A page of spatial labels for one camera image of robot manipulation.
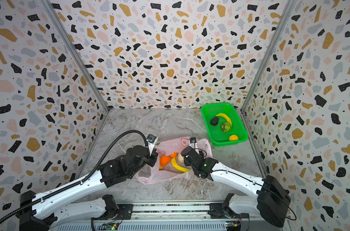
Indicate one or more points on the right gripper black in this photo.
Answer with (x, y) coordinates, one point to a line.
(185, 163)

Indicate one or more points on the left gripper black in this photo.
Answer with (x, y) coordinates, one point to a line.
(154, 156)

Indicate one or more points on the yellow banana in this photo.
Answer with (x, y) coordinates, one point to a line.
(228, 120)
(178, 167)

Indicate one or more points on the peach fruit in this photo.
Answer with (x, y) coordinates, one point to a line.
(180, 158)

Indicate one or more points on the pink plastic bag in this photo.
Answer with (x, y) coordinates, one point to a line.
(156, 174)

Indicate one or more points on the orange fruit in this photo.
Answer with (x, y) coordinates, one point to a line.
(233, 138)
(165, 160)
(173, 155)

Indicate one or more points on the green fruit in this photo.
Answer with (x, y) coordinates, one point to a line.
(225, 127)

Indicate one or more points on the black avocado fruit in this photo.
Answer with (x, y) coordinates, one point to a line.
(214, 121)

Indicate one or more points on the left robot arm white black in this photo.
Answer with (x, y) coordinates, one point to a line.
(45, 210)

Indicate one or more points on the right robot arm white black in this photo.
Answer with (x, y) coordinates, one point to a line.
(268, 198)

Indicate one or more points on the orange fruit in basket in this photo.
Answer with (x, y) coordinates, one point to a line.
(233, 138)

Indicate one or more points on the green plastic basket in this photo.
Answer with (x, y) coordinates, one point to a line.
(217, 137)

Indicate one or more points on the yellow banana in basket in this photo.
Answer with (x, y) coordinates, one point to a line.
(228, 120)

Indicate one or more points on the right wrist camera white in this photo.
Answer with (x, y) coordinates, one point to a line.
(193, 142)

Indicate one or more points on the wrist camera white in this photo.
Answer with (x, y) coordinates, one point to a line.
(193, 142)
(151, 140)

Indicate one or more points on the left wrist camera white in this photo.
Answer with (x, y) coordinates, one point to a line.
(151, 140)

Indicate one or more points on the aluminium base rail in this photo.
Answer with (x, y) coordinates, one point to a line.
(180, 216)

